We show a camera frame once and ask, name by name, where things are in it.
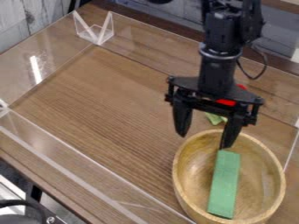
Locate black cable bottom left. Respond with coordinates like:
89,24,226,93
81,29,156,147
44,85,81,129
0,199,40,224

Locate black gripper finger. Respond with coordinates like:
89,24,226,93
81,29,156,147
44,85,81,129
172,98,192,137
219,114,244,149

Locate red plush strawberry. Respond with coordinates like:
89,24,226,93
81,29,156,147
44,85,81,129
204,83,248,126

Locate black table leg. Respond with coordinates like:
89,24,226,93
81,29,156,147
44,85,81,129
31,185,43,202

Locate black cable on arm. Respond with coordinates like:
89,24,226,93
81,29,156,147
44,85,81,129
235,43,270,81

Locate green rectangular block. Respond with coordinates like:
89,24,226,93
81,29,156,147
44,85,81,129
208,150,240,219

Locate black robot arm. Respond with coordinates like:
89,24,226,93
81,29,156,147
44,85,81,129
164,0,264,149

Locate brown wooden bowl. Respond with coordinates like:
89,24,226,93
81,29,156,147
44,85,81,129
172,129,286,224

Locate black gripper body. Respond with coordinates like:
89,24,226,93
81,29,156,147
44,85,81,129
164,56,264,126

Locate clear acrylic corner bracket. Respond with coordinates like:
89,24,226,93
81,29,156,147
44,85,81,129
72,11,115,46

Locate clear acrylic front panel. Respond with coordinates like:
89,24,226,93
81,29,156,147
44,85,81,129
0,100,194,224

